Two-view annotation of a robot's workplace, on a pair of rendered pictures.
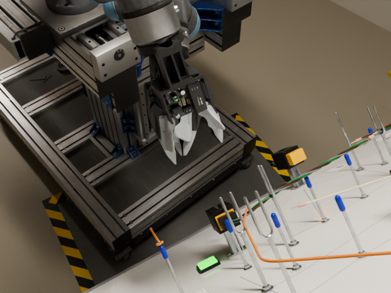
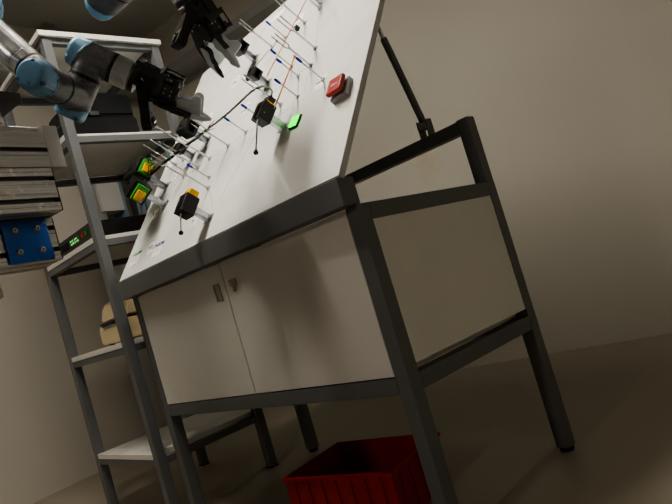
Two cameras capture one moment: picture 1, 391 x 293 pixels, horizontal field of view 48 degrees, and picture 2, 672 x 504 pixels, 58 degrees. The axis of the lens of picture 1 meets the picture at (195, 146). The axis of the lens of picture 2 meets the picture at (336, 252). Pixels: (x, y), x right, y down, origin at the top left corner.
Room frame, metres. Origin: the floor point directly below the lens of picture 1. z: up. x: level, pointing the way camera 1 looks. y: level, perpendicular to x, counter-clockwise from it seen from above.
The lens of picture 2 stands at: (0.71, 1.57, 0.64)
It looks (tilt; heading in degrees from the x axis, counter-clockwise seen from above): 3 degrees up; 256
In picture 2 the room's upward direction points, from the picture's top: 17 degrees counter-clockwise
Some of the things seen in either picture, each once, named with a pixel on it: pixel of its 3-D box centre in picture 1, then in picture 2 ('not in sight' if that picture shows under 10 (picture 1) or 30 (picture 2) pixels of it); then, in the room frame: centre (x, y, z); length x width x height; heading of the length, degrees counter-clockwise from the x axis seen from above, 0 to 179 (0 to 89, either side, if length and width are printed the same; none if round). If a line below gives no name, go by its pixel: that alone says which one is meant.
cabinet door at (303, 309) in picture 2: not in sight; (296, 312); (0.48, -0.01, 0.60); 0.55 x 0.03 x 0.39; 121
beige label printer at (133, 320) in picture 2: not in sight; (142, 311); (0.92, -1.02, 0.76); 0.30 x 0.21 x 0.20; 34
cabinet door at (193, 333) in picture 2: not in sight; (192, 339); (0.76, -0.48, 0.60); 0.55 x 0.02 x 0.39; 121
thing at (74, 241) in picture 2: not in sight; (114, 235); (0.95, -1.06, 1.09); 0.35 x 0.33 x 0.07; 121
